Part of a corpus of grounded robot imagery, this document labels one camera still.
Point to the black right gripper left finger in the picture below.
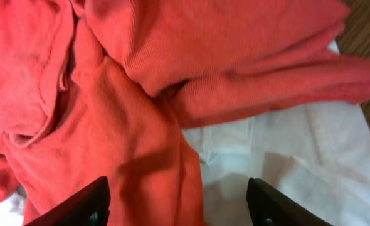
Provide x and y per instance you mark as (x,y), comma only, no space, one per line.
(87,207)

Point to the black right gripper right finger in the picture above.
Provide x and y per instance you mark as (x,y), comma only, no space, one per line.
(269,207)

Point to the red t-shirt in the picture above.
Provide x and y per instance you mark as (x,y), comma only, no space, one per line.
(212,61)

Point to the white t-shirt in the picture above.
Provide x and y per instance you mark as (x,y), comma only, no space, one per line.
(318,155)

